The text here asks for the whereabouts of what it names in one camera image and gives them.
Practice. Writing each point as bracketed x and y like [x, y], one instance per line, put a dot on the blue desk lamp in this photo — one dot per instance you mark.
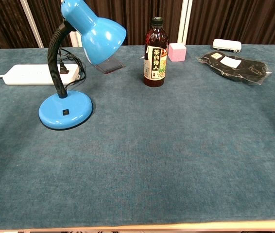
[64, 106]

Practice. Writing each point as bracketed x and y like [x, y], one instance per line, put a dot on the white power strip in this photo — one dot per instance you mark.
[28, 74]

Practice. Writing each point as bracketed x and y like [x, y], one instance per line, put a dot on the teal table cloth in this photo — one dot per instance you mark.
[152, 145]

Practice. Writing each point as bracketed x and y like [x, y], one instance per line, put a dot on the dark flat card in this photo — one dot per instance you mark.
[110, 66]

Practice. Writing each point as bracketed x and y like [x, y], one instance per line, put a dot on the dark tea bottle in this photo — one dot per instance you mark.
[154, 60]

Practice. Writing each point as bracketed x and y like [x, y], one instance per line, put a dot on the pink cube block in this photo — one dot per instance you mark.
[177, 52]

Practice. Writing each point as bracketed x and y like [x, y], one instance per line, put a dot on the black socks in plastic bag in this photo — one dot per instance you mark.
[239, 68]

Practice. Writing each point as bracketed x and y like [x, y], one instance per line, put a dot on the dark brown curtain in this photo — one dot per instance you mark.
[237, 19]

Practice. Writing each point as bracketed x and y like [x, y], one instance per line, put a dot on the white partition frame post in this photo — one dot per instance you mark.
[34, 25]
[75, 38]
[185, 20]

